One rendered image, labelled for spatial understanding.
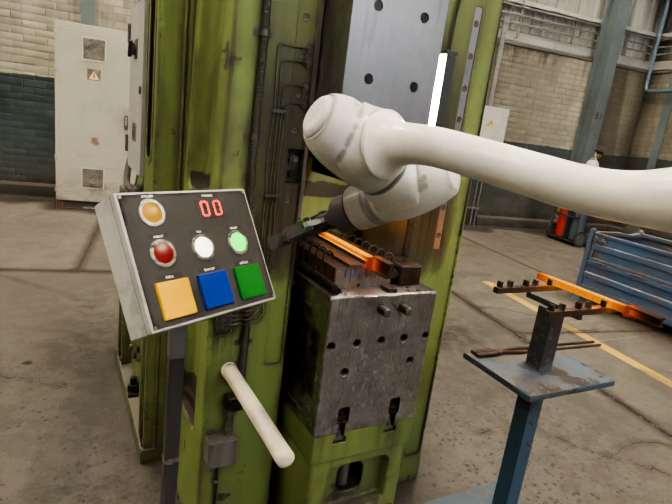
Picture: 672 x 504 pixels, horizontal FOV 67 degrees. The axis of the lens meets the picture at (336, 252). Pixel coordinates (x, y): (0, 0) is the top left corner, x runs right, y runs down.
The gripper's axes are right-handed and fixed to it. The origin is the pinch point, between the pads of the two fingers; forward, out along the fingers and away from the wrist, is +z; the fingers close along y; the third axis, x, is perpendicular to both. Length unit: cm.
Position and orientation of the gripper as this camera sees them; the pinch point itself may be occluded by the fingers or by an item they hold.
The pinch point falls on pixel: (281, 239)
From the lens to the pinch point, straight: 109.4
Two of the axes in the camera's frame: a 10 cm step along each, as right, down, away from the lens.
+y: 5.9, -1.3, 8.0
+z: -7.5, 2.7, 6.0
